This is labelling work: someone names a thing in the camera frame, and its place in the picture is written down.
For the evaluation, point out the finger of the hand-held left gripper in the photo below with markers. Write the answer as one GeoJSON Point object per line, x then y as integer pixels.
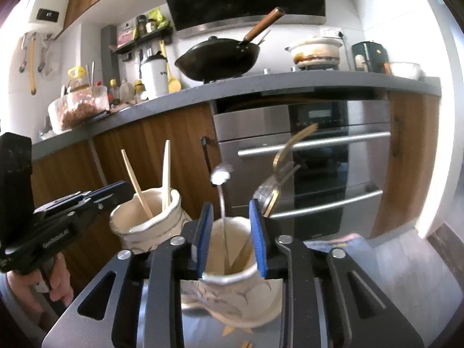
{"type": "Point", "coordinates": [112, 192]}

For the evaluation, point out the blue cartoon printed cloth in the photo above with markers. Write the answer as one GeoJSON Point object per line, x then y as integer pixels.
{"type": "Point", "coordinates": [337, 243]}

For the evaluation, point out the cream ceramic double utensil holder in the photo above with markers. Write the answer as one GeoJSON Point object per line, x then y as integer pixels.
{"type": "Point", "coordinates": [152, 224]}

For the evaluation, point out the stainless steel built-in oven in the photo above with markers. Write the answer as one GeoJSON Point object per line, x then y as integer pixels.
{"type": "Point", "coordinates": [253, 127]}

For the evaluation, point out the white wall socket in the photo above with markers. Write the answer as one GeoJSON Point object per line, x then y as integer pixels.
{"type": "Point", "coordinates": [331, 32]}

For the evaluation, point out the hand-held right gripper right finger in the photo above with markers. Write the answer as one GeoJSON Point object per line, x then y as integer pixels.
{"type": "Point", "coordinates": [259, 239]}

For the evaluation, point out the grey vertical pipe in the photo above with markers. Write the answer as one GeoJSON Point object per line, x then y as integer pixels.
{"type": "Point", "coordinates": [108, 54]}

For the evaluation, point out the silver fork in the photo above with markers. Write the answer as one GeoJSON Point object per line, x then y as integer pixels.
{"type": "Point", "coordinates": [290, 171]}

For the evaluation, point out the person's left hand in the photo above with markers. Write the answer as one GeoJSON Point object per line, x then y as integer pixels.
{"type": "Point", "coordinates": [60, 282]}

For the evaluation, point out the clear plastic food container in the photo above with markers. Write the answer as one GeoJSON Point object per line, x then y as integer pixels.
{"type": "Point", "coordinates": [78, 110]}

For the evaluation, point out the white tumbler with black lid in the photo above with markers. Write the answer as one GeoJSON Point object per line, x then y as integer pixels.
{"type": "Point", "coordinates": [154, 78]}

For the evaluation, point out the grey kitchen countertop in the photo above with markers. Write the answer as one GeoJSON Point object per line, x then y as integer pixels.
{"type": "Point", "coordinates": [253, 83]}

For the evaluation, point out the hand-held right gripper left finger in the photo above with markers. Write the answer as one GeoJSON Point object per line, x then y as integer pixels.
{"type": "Point", "coordinates": [203, 239]}

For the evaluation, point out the wooden base cabinet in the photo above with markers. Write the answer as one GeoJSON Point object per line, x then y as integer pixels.
{"type": "Point", "coordinates": [409, 152]}
{"type": "Point", "coordinates": [163, 134]}

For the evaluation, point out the white bowl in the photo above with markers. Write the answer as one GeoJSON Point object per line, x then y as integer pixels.
{"type": "Point", "coordinates": [406, 70]}

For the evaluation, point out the dark green kitchen appliance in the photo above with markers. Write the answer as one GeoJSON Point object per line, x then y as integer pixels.
{"type": "Point", "coordinates": [369, 56]}

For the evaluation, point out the yellow rice paddle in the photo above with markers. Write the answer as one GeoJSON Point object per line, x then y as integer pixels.
{"type": "Point", "coordinates": [174, 83]}

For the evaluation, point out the black wall shelf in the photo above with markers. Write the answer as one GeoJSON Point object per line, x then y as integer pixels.
{"type": "Point", "coordinates": [145, 40]}

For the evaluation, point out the white clay pot with lid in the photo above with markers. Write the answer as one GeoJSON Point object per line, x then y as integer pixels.
{"type": "Point", "coordinates": [315, 52]}

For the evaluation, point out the oil bottle with yellow cap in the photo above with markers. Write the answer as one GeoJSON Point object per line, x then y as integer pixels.
{"type": "Point", "coordinates": [78, 78]}

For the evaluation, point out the pink box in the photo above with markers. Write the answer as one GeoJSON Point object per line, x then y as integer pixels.
{"type": "Point", "coordinates": [125, 37]}

